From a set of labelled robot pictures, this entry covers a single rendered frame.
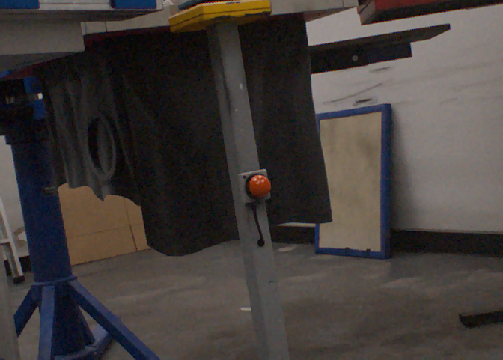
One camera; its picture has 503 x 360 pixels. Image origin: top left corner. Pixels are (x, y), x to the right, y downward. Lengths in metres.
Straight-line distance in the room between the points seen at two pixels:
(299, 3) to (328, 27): 3.20
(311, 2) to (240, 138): 0.43
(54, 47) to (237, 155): 0.36
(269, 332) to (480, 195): 2.82
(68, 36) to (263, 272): 0.51
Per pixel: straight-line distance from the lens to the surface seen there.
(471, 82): 4.31
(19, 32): 1.40
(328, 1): 1.96
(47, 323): 3.04
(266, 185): 1.58
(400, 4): 2.91
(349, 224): 4.96
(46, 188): 3.12
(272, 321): 1.64
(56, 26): 1.45
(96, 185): 2.05
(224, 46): 1.61
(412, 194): 4.74
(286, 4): 1.91
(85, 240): 6.54
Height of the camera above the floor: 0.76
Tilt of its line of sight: 3 degrees down
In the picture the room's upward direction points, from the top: 9 degrees counter-clockwise
